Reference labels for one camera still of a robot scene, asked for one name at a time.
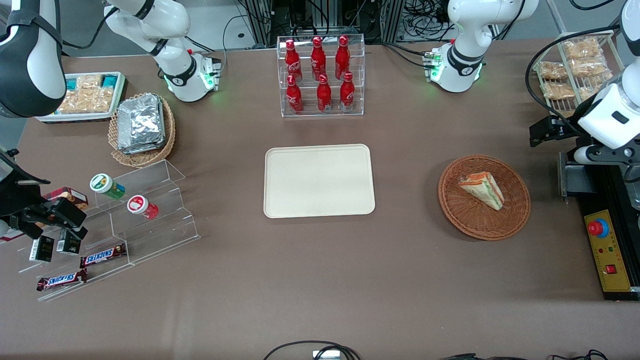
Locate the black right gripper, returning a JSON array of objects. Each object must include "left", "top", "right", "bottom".
[{"left": 10, "top": 197, "right": 89, "bottom": 242}]

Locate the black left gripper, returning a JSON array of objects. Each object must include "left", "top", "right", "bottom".
[{"left": 529, "top": 115, "right": 584, "bottom": 148}]

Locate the triangle sandwich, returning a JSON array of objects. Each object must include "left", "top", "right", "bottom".
[{"left": 457, "top": 171, "right": 505, "bottom": 212}]

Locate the round brown wicker basket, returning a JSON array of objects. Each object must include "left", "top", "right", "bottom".
[{"left": 438, "top": 154, "right": 532, "bottom": 242}]

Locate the white rectangular snack tray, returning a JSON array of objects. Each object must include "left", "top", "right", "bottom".
[{"left": 35, "top": 71, "right": 129, "bottom": 124}]

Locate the oval tan wicker basket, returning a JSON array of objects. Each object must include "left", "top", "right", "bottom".
[{"left": 108, "top": 92, "right": 177, "bottom": 169}]

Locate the beige rectangular tray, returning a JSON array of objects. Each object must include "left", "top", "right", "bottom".
[{"left": 263, "top": 143, "right": 376, "bottom": 220}]

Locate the small black carton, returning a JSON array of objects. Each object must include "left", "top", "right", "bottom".
[
  {"left": 56, "top": 230, "right": 83, "bottom": 256},
  {"left": 28, "top": 235, "right": 56, "bottom": 263}
]

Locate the red-brown carton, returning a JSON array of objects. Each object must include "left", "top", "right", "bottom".
[{"left": 42, "top": 186, "right": 90, "bottom": 211}]

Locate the red and white carton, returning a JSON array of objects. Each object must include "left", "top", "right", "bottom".
[{"left": 0, "top": 220, "right": 27, "bottom": 245}]

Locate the Snickers chocolate bar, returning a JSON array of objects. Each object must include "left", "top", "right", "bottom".
[
  {"left": 35, "top": 268, "right": 89, "bottom": 293},
  {"left": 79, "top": 243, "right": 128, "bottom": 270}
]

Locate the clear bag of crackers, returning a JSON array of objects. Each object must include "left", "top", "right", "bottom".
[
  {"left": 562, "top": 37, "right": 604, "bottom": 60},
  {"left": 56, "top": 87, "right": 116, "bottom": 115},
  {"left": 570, "top": 57, "right": 614, "bottom": 79},
  {"left": 75, "top": 74, "right": 104, "bottom": 91},
  {"left": 538, "top": 60, "right": 569, "bottom": 81},
  {"left": 542, "top": 80, "right": 576, "bottom": 101},
  {"left": 577, "top": 80, "right": 609, "bottom": 101}
]

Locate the grey metal box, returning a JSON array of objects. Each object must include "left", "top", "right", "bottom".
[{"left": 557, "top": 152, "right": 602, "bottom": 201}]

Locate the green snack cup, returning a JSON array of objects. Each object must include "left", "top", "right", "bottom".
[{"left": 89, "top": 173, "right": 127, "bottom": 201}]

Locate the dark teal curved rim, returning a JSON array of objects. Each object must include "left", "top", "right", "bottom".
[{"left": 524, "top": 22, "right": 628, "bottom": 138}]

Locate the red snack cup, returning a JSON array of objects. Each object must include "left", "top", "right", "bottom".
[{"left": 126, "top": 194, "right": 160, "bottom": 221}]

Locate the clear acrylic stepped stand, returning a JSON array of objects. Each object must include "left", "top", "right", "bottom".
[{"left": 17, "top": 159, "right": 202, "bottom": 302}]

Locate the red emergency stop button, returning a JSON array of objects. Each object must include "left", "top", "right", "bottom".
[{"left": 587, "top": 218, "right": 610, "bottom": 239}]

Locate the silver foil pack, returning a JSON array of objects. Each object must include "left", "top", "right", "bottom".
[
  {"left": 120, "top": 139, "right": 169, "bottom": 155},
  {"left": 117, "top": 93, "right": 166, "bottom": 149}
]

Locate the black yellow control box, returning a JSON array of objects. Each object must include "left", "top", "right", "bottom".
[{"left": 575, "top": 164, "right": 640, "bottom": 302}]

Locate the red cola bottle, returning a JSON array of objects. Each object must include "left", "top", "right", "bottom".
[
  {"left": 339, "top": 71, "right": 356, "bottom": 112},
  {"left": 316, "top": 73, "right": 333, "bottom": 114},
  {"left": 285, "top": 74, "right": 305, "bottom": 115},
  {"left": 284, "top": 39, "right": 304, "bottom": 84},
  {"left": 334, "top": 34, "right": 352, "bottom": 81},
  {"left": 310, "top": 35, "right": 328, "bottom": 82}
]

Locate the clear acrylic bottle rack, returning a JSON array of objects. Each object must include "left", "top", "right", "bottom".
[{"left": 276, "top": 33, "right": 366, "bottom": 119}]

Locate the brown table cover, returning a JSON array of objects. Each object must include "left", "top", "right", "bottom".
[{"left": 0, "top": 39, "right": 640, "bottom": 360}]

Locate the white wire rack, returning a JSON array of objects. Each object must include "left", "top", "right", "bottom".
[{"left": 532, "top": 30, "right": 626, "bottom": 119}]

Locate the black base cable bundle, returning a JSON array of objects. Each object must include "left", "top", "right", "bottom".
[{"left": 382, "top": 41, "right": 437, "bottom": 69}]

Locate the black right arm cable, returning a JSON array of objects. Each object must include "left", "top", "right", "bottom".
[{"left": 59, "top": 4, "right": 122, "bottom": 51}]

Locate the black cable loop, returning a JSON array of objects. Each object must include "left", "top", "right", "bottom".
[{"left": 262, "top": 340, "right": 362, "bottom": 360}]

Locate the aluminium equipment frame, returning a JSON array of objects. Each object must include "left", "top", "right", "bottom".
[{"left": 239, "top": 0, "right": 407, "bottom": 47}]

